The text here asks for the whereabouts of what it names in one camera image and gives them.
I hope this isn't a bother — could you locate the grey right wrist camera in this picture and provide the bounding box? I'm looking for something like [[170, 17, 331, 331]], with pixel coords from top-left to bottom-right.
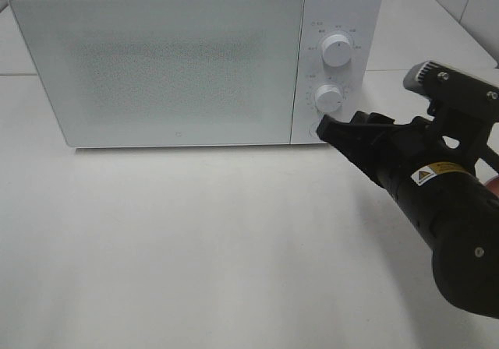
[[403, 61, 498, 125]]

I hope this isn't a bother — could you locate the white dial knob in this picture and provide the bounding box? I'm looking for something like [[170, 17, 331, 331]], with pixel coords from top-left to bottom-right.
[[320, 31, 352, 68], [314, 84, 343, 114]]

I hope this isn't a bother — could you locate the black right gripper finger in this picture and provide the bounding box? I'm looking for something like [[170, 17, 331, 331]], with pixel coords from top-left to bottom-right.
[[349, 111, 395, 131], [321, 115, 390, 187]]

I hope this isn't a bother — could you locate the white lower dial knob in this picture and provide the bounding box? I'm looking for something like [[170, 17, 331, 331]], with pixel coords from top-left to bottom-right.
[[314, 84, 343, 114]]

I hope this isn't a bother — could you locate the white upper dial knob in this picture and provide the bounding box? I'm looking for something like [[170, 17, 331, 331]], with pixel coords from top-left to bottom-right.
[[320, 31, 352, 68]]

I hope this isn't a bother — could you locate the white microwave door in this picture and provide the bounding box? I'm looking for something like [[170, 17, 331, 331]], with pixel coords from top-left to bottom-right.
[[12, 0, 303, 147]]

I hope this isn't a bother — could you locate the white microwave oven body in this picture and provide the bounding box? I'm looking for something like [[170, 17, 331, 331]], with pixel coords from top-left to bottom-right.
[[8, 0, 384, 150]]

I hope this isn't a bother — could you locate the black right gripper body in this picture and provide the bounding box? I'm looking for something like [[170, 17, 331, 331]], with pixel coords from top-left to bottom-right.
[[377, 109, 498, 240]]

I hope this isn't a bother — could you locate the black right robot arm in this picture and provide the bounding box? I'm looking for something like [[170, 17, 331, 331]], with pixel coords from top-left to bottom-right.
[[317, 109, 498, 318]]

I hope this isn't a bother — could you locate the round white door button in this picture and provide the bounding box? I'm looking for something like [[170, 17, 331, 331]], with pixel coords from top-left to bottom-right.
[[310, 122, 327, 143]]

